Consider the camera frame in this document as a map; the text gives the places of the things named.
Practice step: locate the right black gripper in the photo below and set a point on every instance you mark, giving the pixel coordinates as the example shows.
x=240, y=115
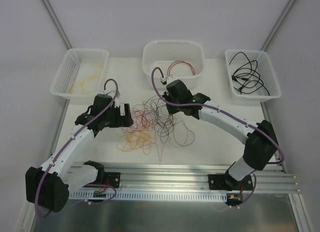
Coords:
x=171, y=106

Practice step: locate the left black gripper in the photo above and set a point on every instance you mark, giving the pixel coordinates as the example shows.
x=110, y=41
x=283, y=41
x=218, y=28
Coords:
x=121, y=116

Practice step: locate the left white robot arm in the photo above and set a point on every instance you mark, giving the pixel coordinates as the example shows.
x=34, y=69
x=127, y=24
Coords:
x=50, y=185

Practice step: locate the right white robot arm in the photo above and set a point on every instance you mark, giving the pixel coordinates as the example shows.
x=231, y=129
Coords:
x=259, y=139

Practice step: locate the white centre plastic tub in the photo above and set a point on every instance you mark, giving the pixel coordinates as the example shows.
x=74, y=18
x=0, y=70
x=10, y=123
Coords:
x=181, y=59

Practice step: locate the left white perforated basket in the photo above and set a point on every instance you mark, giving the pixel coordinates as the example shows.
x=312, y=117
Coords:
x=80, y=74

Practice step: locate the white perforated basket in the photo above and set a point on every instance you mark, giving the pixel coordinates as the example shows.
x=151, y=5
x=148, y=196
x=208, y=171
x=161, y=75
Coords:
x=251, y=76
x=80, y=74

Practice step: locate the right white perforated basket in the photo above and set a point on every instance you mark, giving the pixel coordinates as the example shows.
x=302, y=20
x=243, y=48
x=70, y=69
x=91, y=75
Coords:
x=251, y=76

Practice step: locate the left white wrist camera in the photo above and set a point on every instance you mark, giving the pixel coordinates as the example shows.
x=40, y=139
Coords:
x=113, y=93

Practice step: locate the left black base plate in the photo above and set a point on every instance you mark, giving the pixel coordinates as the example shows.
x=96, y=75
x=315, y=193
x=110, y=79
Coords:
x=111, y=178

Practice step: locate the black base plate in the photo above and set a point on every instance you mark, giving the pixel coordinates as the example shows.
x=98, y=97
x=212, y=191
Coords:
x=224, y=182
x=111, y=178

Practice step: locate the aluminium mounting rail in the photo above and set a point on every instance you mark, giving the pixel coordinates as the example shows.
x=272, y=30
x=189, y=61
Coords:
x=194, y=178

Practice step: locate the white slotted cable duct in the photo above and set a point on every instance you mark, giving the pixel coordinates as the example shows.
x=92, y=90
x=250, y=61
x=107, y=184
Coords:
x=96, y=195

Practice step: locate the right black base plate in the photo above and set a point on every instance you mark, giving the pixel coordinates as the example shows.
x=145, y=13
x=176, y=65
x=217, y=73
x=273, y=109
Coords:
x=224, y=182

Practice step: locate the left aluminium frame post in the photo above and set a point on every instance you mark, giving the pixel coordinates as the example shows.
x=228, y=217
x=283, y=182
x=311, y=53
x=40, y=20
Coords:
x=56, y=22

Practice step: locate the aluminium frame post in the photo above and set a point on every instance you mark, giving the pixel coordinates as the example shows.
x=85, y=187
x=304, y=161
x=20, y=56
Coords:
x=56, y=22
x=278, y=24

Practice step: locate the right aluminium frame post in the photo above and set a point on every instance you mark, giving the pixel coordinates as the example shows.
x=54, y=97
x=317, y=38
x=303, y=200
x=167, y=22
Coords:
x=278, y=24

